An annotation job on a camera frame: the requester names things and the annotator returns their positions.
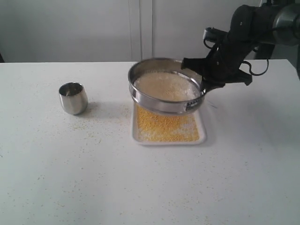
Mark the stainless steel cup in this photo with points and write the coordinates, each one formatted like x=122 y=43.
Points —
x=73 y=98

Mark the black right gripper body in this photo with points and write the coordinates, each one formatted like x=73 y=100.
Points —
x=222 y=65

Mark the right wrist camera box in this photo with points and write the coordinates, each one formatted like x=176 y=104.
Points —
x=213 y=35

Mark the round stainless steel sieve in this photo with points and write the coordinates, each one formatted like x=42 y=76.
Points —
x=161 y=106

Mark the white square plastic tray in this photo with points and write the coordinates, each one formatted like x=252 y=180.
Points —
x=199 y=121

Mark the grain mixture of rice and millet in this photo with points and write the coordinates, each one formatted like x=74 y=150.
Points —
x=167 y=86

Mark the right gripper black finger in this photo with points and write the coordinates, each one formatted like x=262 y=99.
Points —
x=197 y=65
x=207 y=86

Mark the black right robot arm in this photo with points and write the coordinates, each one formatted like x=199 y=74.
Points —
x=250 y=27

